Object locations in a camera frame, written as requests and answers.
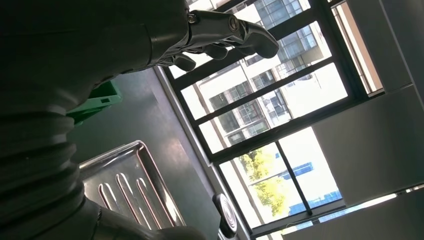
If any green plastic crate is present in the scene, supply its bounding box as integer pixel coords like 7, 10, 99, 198
66, 80, 123, 126

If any white scale with steel tray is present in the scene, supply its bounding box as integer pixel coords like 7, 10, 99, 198
78, 140, 186, 231

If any dark framed window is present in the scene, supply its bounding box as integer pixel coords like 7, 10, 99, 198
163, 0, 385, 240

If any black round stool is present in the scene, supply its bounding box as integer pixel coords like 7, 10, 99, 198
211, 193, 239, 240

